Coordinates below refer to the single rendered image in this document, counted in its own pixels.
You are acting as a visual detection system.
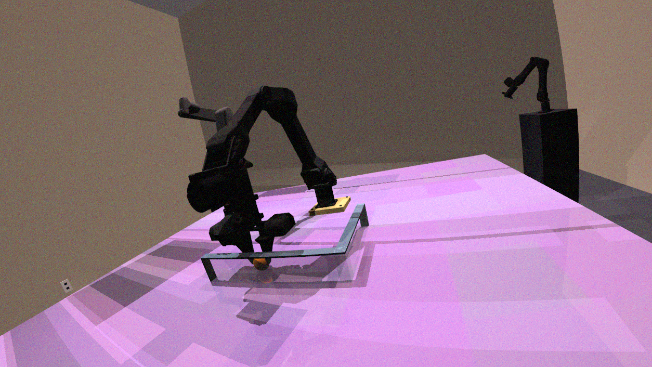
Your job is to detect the low clear corner walls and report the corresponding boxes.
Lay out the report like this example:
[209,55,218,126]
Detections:
[202,206,369,284]

